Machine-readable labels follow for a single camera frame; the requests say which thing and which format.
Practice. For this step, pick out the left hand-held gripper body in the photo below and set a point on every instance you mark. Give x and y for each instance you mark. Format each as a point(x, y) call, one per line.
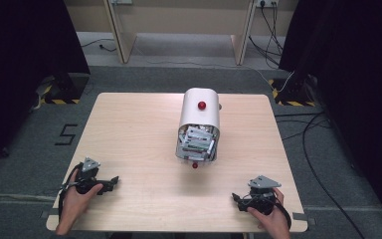
point(89, 179)

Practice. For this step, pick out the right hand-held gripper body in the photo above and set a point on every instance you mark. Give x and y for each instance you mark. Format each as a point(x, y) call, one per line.
point(261, 195)

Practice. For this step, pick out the person's left hand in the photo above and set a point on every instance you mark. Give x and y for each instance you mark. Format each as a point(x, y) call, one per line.
point(76, 202)

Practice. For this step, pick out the person's right hand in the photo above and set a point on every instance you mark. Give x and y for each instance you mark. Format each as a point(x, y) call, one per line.
point(273, 220)

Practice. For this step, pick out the pile of white packets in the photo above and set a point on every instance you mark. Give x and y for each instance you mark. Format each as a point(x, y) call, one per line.
point(197, 142)

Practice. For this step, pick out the black stand base hazard tape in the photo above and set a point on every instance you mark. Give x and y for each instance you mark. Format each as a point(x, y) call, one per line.
point(67, 89)
point(293, 91)

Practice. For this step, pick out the white bin with red knobs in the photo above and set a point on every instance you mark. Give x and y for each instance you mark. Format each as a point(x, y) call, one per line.
point(200, 111)

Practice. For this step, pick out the black curtain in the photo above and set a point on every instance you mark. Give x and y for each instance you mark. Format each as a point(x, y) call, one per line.
point(20, 66)
point(354, 83)

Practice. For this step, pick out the light wooden desk frame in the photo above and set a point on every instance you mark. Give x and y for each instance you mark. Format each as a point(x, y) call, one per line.
point(182, 20)

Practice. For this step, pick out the white wall power socket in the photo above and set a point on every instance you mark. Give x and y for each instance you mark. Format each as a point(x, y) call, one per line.
point(267, 2)

